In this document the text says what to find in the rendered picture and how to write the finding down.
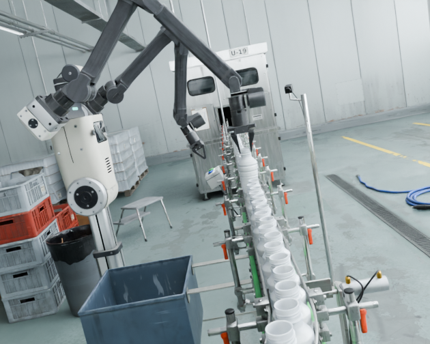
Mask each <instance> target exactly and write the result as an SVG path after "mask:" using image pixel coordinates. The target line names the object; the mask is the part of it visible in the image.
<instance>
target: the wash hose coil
mask: <svg viewBox="0 0 430 344"><path fill-rule="evenodd" d="M355 177H358V178H359V180H360V182H361V183H363V184H365V186H366V187H367V188H371V189H373V190H376V191H379V192H389V193H406V192H408V194H407V197H406V198H405V201H406V202H407V203H408V204H410V205H412V209H417V210H426V209H430V203H427V202H421V201H418V200H416V197H417V196H418V195H421V194H423V193H426V192H430V186H425V187H422V188H417V189H415V190H402V191H391V190H380V189H376V188H374V187H372V186H368V185H367V183H366V182H363V181H362V180H361V177H360V175H358V174H356V175H355ZM412 197H413V199H412ZM408 200H409V201H408Z"/></svg>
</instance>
